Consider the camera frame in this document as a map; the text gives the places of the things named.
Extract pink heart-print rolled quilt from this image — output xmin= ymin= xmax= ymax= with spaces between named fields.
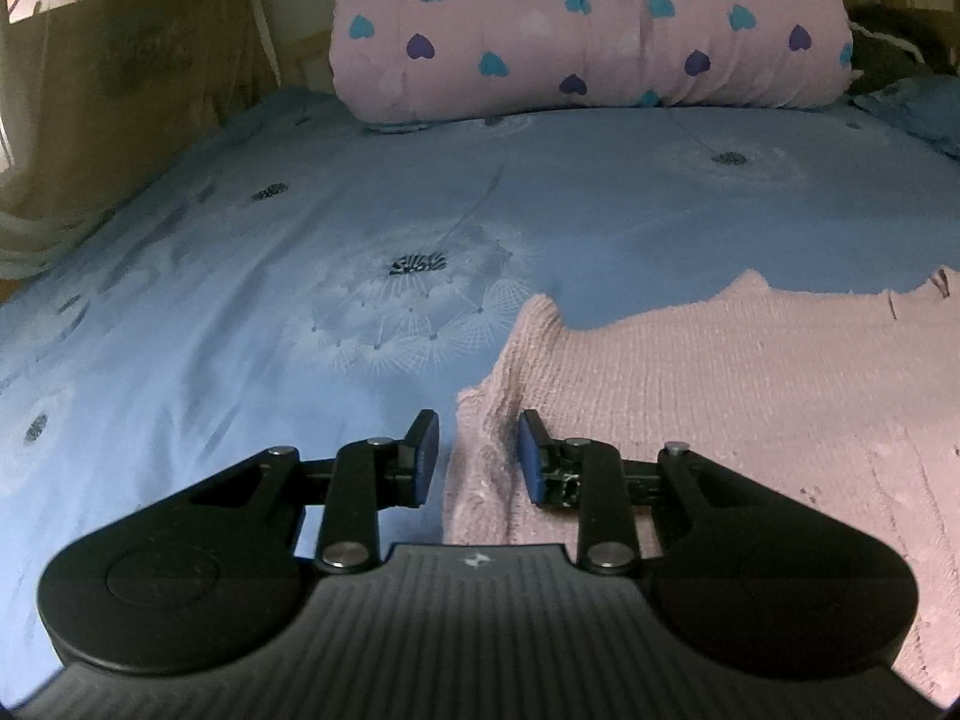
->
xmin=330 ymin=0 xmax=856 ymax=126

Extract blue dandelion-print bed sheet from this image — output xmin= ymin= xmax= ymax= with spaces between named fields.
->
xmin=0 ymin=86 xmax=960 ymax=691

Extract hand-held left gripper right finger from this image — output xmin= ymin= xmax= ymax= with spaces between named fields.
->
xmin=517 ymin=410 xmax=758 ymax=577

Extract pink knit cardigan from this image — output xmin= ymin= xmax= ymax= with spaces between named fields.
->
xmin=442 ymin=266 xmax=960 ymax=707

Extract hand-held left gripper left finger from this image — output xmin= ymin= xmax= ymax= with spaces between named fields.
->
xmin=190 ymin=410 xmax=441 ymax=575

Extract dark cloth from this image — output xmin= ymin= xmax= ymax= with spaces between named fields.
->
xmin=846 ymin=4 xmax=960 ymax=96

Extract sheer beige curtain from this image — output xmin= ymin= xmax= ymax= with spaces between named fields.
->
xmin=0 ymin=0 xmax=267 ymax=282

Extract blue dandelion-print pillow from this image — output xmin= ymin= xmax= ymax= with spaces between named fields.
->
xmin=851 ymin=75 xmax=960 ymax=162

